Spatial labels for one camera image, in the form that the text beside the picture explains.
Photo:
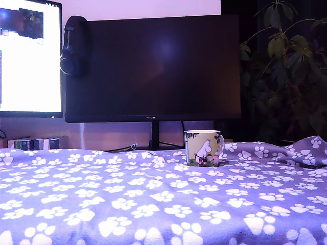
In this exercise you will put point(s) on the black monitor with stand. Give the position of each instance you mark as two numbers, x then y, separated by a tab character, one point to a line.
153	69

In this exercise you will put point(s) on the black headphones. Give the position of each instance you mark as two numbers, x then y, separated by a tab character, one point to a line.
74	56

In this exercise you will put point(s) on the dark blue box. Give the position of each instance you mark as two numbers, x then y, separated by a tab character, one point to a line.
54	143

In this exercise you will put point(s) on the green houseplant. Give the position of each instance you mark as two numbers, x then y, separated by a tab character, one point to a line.
283	76

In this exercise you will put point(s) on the green printed box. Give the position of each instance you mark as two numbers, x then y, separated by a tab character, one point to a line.
20	145

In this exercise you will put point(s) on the lit computer monitor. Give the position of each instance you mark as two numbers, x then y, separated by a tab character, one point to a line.
30	76

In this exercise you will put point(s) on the white and blue box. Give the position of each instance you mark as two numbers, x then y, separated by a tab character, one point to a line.
44	144

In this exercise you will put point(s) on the paw print cloth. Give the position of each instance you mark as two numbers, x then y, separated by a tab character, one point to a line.
153	199

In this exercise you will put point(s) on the cartoon print coffee mug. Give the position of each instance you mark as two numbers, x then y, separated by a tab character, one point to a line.
201	150

